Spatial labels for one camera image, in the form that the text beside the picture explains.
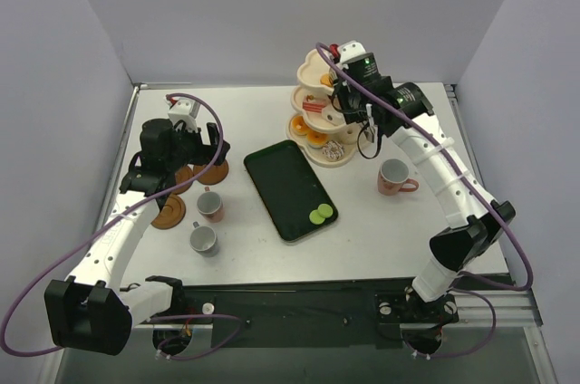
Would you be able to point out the brown coaster back right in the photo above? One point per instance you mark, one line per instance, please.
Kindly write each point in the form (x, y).
(215, 174)

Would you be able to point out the brown coaster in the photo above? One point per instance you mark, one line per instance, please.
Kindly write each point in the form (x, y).
(182, 178)
(171, 214)
(215, 174)

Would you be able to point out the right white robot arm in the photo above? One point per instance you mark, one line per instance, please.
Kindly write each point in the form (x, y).
(475, 219)

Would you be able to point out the sprinkled white donut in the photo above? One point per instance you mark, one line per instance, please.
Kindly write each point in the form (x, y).
(333, 151)

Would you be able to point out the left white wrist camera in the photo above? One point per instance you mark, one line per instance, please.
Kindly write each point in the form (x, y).
(183, 113)

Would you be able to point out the green macaron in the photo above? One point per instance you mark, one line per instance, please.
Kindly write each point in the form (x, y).
(315, 218)
(325, 210)

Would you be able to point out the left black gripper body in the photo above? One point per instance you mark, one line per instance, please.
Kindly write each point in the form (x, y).
(205, 147)

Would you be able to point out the aluminium rail frame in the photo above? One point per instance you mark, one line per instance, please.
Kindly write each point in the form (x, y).
(486, 142)

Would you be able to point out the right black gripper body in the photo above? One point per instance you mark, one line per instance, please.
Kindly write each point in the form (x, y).
(352, 101)

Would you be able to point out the pink floral mug right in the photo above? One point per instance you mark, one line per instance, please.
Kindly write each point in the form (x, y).
(394, 178)

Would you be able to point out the pink strawberry cake slice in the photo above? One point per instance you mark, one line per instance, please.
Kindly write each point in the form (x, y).
(312, 104)

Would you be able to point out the dark green serving tray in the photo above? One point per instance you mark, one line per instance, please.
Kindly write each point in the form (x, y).
(289, 189)

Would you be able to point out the pink mug left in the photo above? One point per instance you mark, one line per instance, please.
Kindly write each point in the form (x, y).
(210, 205)

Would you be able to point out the brown coaster back left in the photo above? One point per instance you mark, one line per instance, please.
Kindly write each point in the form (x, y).
(182, 178)

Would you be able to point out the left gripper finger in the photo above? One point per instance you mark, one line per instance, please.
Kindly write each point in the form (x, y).
(218, 147)
(179, 158)

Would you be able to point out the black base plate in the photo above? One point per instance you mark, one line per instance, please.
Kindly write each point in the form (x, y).
(381, 312)

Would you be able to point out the white block cake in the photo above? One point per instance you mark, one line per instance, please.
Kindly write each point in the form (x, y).
(333, 116)

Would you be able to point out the cream three-tier dessert stand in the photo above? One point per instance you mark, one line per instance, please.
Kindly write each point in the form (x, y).
(308, 76)

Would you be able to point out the grey mug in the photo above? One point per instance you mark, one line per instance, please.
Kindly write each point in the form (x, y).
(204, 240)

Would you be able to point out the orange glazed donut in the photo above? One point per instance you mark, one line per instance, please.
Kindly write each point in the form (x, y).
(298, 126)

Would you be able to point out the orange white blue donut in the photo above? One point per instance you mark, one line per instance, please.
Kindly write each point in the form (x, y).
(316, 140)

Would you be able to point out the orange macaron on stand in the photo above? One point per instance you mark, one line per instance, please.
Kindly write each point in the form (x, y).
(326, 80)

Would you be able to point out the brown coaster front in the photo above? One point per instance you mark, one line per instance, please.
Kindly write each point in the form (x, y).
(171, 214)

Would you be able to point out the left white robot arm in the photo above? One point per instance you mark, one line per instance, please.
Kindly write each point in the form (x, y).
(89, 310)

